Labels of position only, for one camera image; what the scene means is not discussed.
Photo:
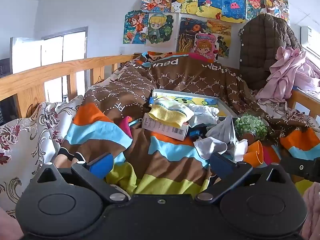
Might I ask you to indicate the magenta fabric item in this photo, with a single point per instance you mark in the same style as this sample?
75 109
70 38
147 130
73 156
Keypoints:
125 127

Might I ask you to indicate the white carton box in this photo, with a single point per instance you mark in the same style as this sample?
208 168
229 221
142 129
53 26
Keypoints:
162 129

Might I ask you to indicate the white air conditioner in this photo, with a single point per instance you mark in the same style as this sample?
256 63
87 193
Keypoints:
311 38

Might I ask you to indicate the person's left forearm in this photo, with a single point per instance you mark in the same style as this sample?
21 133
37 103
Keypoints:
7 225

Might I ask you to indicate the group of cartoon wall posters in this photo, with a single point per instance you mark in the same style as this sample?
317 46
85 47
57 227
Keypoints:
160 30

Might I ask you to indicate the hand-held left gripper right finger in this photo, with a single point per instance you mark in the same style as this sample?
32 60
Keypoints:
222 166

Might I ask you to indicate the brown printed quilt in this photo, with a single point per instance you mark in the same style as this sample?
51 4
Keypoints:
200 80

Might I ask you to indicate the orange cup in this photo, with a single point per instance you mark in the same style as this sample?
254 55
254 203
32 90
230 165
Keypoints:
253 153

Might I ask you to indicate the wooden bed rail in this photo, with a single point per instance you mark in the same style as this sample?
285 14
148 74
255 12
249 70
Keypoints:
50 72

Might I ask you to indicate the jar of green paper stars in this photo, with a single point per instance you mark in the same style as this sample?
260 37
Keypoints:
251 126

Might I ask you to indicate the floral bedsheet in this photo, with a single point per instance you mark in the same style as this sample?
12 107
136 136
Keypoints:
27 135

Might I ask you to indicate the wooden bed end panel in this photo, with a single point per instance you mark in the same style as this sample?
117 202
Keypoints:
303 105

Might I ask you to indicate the person's right forearm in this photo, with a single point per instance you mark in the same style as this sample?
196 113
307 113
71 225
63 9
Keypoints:
313 205

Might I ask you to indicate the grey tray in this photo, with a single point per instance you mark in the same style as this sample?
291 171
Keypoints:
200 101

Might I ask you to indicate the dark printed fabric item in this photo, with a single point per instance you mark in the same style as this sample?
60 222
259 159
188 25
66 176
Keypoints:
197 133

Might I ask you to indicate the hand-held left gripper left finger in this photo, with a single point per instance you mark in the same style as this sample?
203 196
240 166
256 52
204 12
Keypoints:
101 166

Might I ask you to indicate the pink garment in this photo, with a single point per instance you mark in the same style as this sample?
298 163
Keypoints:
290 75

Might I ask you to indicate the window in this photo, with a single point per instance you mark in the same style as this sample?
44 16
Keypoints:
62 47

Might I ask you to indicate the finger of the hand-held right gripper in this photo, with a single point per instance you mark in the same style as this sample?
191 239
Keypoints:
301 167

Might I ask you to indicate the grey linen pouch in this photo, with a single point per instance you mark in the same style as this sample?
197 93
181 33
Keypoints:
225 130

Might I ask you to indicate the yellow cuffed striped sock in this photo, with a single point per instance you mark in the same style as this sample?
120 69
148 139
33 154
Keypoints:
167 116

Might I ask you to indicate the brown quilted jacket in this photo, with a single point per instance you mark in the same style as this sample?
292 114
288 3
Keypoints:
265 47

